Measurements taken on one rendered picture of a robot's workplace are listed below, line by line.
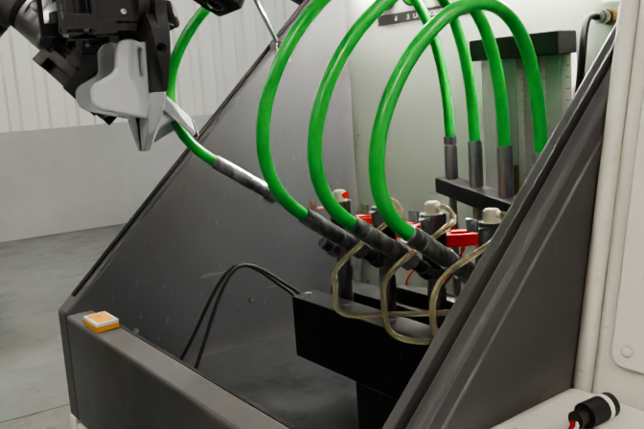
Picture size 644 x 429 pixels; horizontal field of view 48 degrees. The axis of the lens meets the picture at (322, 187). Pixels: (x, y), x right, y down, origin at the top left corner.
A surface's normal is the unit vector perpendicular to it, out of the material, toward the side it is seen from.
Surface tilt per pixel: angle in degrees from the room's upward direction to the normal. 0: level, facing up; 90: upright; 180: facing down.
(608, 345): 76
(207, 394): 0
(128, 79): 93
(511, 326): 90
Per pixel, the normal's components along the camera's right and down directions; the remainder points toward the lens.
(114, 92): 0.60, 0.12
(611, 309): -0.79, -0.10
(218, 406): -0.07, -0.99
